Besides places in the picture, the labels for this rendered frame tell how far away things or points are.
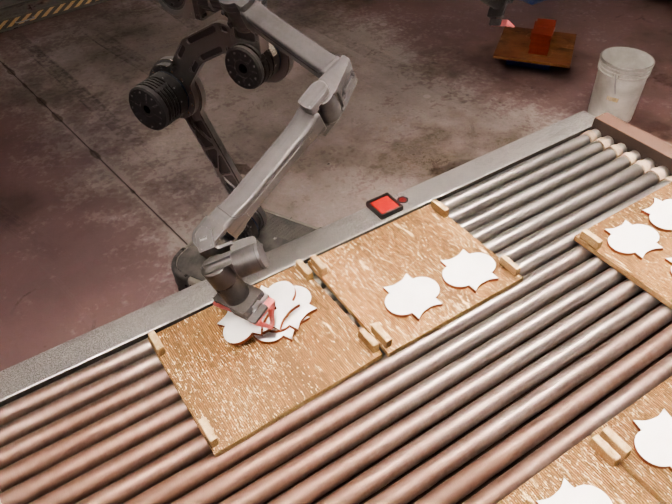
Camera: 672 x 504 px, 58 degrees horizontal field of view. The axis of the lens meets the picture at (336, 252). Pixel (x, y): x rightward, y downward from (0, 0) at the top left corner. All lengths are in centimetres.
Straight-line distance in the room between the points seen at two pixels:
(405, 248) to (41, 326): 185
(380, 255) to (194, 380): 56
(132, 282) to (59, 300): 33
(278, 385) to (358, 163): 231
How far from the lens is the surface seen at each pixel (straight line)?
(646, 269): 167
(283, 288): 141
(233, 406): 130
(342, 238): 163
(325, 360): 134
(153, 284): 292
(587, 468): 128
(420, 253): 156
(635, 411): 138
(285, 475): 123
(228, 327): 140
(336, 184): 332
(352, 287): 147
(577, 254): 167
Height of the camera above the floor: 202
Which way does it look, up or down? 44 degrees down
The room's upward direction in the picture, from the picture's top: 3 degrees counter-clockwise
